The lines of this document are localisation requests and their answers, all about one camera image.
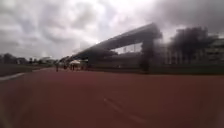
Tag grass infield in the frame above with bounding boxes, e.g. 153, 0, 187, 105
0, 64, 52, 77

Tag person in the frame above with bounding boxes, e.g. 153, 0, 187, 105
54, 63, 60, 73

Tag distant buildings and trees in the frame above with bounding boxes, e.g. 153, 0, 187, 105
0, 52, 62, 66

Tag grandstand with slanted roof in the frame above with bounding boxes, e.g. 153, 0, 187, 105
64, 22, 164, 73

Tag dark tree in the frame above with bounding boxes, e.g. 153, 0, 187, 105
169, 26, 215, 66

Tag white tent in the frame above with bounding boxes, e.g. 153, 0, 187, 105
68, 59, 82, 67

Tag pale long building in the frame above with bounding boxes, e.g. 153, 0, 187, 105
199, 35, 224, 66

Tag white track kerb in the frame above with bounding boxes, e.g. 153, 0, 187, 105
0, 67, 46, 82

